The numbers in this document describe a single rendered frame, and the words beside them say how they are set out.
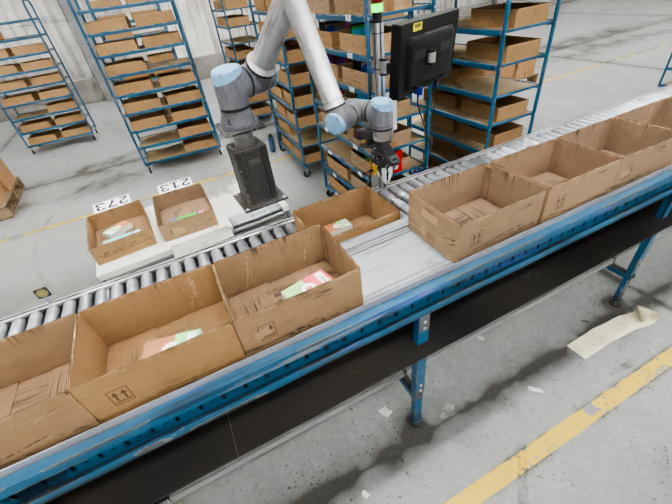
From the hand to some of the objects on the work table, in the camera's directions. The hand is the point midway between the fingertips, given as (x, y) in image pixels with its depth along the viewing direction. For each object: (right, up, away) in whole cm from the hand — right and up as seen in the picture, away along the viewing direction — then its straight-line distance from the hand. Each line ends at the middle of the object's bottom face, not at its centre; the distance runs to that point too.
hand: (386, 181), depth 167 cm
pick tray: (-108, -14, +34) cm, 114 cm away
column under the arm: (-69, -1, +43) cm, 82 cm away
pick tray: (-138, -25, +24) cm, 142 cm away
